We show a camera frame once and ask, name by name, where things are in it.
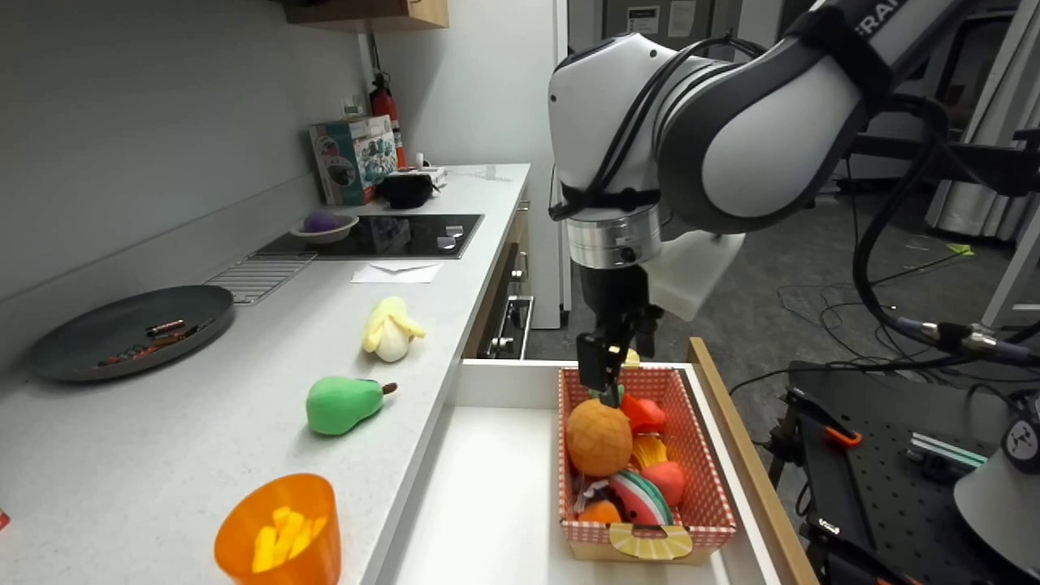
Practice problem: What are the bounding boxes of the wooden wall shelf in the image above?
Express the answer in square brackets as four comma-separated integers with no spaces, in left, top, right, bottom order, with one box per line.
[283,0,451,33]

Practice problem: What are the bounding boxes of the grey round dome object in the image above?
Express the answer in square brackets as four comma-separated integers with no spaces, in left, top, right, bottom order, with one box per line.
[953,449,1040,582]

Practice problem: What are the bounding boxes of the white paper sheet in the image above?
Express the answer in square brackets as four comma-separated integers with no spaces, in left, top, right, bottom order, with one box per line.
[351,257,444,289]

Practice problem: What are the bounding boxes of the yellow banana plush toy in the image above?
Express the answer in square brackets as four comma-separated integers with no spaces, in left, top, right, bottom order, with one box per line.
[358,292,429,365]

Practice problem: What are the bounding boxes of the black induction cooktop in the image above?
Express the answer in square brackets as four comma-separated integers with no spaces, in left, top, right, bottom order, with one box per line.
[254,212,483,264]

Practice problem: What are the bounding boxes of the small orange toy piece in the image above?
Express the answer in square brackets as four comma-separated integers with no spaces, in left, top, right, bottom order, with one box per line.
[578,496,626,530]

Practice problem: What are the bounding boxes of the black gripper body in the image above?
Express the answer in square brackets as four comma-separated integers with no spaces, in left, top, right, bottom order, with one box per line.
[572,264,664,362]

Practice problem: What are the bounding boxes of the orange pineapple plush toy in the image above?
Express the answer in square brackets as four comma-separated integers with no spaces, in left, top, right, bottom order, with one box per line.
[564,397,638,482]

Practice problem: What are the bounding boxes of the orange handled tool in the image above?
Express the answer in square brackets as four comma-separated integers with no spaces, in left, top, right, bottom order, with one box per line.
[786,383,867,451]

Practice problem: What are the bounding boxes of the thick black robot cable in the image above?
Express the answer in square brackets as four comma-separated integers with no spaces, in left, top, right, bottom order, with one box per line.
[850,93,1040,370]

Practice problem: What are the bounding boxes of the red bottle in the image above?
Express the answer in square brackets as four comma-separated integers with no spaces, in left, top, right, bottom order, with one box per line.
[366,68,399,123]

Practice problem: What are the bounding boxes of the orange plastic cup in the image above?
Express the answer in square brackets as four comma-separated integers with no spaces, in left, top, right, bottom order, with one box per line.
[210,471,346,585]

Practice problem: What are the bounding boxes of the open drawer with dark contents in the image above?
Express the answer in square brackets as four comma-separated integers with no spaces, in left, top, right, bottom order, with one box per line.
[482,289,537,362]

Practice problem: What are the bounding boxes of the teal handled tool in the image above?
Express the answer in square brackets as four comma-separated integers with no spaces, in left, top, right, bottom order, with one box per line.
[906,429,993,471]

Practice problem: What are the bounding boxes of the red checkered basket yellow handles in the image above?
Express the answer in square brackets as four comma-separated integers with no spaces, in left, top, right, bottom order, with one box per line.
[553,348,742,564]

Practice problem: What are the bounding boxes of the red pepper toy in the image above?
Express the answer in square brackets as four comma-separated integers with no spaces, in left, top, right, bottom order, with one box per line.
[617,389,674,436]

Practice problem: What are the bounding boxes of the yellow orange toy piece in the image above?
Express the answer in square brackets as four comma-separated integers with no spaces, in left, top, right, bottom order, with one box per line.
[630,429,674,471]

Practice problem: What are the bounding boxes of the white metal stand leg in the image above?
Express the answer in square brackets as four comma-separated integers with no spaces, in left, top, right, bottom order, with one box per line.
[979,207,1040,334]

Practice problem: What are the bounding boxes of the green pear plush toy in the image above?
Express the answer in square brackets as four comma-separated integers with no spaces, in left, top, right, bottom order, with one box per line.
[301,374,399,442]

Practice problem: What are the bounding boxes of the black perforated work table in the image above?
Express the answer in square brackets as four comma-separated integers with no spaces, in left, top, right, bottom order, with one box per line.
[784,356,1040,585]

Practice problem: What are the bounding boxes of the brown sticks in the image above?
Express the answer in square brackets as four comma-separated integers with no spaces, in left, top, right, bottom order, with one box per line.
[96,316,200,370]

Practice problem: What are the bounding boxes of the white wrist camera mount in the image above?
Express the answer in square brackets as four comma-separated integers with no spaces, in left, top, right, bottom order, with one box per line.
[647,226,749,326]

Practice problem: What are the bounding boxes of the white drawer with wood front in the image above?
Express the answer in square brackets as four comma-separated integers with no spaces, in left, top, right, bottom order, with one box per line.
[370,334,821,585]

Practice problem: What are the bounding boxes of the black round plate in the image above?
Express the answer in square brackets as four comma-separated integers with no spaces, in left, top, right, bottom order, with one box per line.
[18,283,236,388]

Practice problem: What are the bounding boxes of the black round dial device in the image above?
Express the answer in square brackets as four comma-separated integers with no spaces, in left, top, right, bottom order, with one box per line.
[1001,388,1040,474]

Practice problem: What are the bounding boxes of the small bowl with purple item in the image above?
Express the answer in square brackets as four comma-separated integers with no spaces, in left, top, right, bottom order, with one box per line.
[288,207,360,248]

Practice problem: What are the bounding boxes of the grey door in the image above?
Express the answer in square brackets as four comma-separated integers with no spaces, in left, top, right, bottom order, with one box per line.
[598,0,717,45]

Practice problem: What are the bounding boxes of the yellow toy pieces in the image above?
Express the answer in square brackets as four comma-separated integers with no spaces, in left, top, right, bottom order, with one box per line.
[251,505,332,574]

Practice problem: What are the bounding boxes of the watermelon slice toy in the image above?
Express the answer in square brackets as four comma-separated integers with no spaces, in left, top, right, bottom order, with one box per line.
[572,466,677,533]

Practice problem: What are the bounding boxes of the red round toy fruit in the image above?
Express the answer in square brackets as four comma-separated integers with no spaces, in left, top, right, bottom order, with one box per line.
[644,459,688,511]

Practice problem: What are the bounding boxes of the colourful printed box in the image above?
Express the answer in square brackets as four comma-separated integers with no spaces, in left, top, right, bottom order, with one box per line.
[308,110,399,207]

